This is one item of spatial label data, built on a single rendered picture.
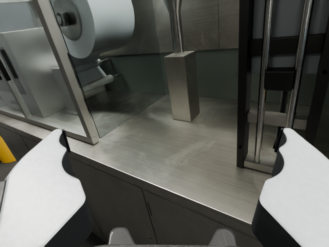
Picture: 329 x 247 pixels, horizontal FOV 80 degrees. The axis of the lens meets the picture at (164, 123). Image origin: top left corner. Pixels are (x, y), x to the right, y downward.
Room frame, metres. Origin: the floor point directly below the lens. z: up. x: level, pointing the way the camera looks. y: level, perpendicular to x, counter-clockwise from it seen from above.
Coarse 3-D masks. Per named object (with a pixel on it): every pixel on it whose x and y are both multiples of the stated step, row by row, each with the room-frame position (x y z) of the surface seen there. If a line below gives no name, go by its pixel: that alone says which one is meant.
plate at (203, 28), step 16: (160, 0) 1.09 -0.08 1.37; (192, 0) 0.99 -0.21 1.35; (208, 0) 0.94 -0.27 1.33; (224, 0) 0.90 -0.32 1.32; (160, 16) 1.10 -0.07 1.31; (192, 16) 0.99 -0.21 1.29; (208, 16) 0.95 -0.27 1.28; (224, 16) 0.90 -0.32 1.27; (160, 32) 1.11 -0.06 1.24; (192, 32) 1.00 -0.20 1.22; (208, 32) 0.95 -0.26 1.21; (224, 32) 0.90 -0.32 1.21; (160, 48) 1.12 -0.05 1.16; (192, 48) 1.00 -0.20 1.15; (208, 48) 0.95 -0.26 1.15; (224, 48) 0.90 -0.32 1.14
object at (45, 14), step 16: (32, 0) 0.70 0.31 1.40; (48, 16) 0.70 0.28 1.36; (48, 32) 0.69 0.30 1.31; (64, 48) 0.70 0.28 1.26; (0, 64) 1.01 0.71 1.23; (64, 64) 0.69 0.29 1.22; (64, 80) 0.70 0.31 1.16; (16, 96) 1.05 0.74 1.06; (80, 96) 0.70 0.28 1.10; (0, 112) 1.33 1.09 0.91; (80, 112) 0.69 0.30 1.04; (48, 128) 0.91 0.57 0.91; (64, 128) 0.82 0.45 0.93
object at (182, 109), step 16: (176, 0) 0.76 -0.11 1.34; (176, 16) 0.77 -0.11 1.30; (176, 32) 0.77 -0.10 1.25; (176, 48) 0.78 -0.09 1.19; (176, 64) 0.75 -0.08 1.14; (192, 64) 0.78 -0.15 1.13; (176, 80) 0.76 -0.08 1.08; (192, 80) 0.77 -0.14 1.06; (176, 96) 0.77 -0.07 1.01; (192, 96) 0.76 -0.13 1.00; (176, 112) 0.77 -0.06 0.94; (192, 112) 0.75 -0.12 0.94
